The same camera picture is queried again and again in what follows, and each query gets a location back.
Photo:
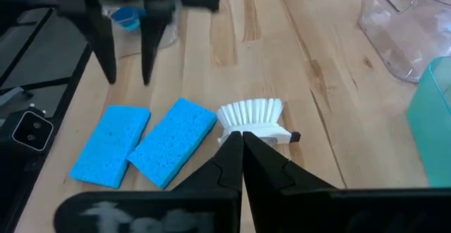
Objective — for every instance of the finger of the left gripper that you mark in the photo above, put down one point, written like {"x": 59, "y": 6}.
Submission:
{"x": 102, "y": 39}
{"x": 151, "y": 39}

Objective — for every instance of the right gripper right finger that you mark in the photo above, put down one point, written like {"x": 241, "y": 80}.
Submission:
{"x": 267, "y": 190}

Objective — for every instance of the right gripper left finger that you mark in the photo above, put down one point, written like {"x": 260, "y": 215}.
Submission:
{"x": 225, "y": 169}

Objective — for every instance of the clear plastic bin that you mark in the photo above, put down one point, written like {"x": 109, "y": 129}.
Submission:
{"x": 169, "y": 37}

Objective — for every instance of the green translucent plastic bin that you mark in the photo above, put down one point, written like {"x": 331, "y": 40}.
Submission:
{"x": 433, "y": 131}

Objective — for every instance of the black aluminium rig frame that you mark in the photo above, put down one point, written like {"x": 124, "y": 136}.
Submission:
{"x": 70, "y": 81}

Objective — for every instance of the black table-level camera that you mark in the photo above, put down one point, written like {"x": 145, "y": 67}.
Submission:
{"x": 31, "y": 131}

